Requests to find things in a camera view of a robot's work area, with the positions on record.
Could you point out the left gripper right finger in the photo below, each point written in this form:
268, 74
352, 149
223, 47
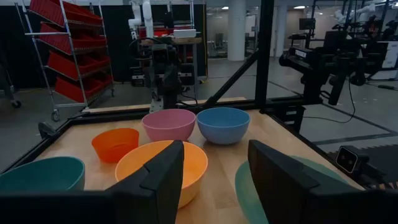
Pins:
280, 186

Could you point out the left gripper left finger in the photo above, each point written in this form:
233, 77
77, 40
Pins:
155, 186

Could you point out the turquoise bowl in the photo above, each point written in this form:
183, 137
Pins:
248, 193

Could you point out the pink bowl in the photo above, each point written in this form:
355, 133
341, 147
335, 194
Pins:
169, 124

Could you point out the large orange bowl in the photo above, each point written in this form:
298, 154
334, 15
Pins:
196, 165

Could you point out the small orange bowl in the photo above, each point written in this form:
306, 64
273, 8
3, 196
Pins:
115, 144

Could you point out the blue bowl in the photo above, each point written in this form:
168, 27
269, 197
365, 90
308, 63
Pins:
223, 126

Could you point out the dark teal bowl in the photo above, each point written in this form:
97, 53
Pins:
43, 174

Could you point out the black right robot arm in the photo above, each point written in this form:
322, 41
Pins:
186, 74

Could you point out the black background robot arm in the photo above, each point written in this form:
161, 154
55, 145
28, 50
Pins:
323, 62

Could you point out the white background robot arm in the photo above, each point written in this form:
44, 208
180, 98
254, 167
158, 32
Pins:
147, 15

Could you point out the wooden background table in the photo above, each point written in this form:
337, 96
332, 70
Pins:
186, 40

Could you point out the white box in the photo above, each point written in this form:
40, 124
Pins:
184, 33

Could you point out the white pillar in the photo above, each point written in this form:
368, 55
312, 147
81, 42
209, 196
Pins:
236, 31

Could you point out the metal rack with red bins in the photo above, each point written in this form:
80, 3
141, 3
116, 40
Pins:
77, 62

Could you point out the black table-level camera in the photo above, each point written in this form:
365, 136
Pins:
348, 158

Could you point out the black aluminium table frame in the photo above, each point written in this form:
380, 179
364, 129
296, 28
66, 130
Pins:
264, 62

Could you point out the black frame bracket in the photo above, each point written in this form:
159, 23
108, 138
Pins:
46, 130

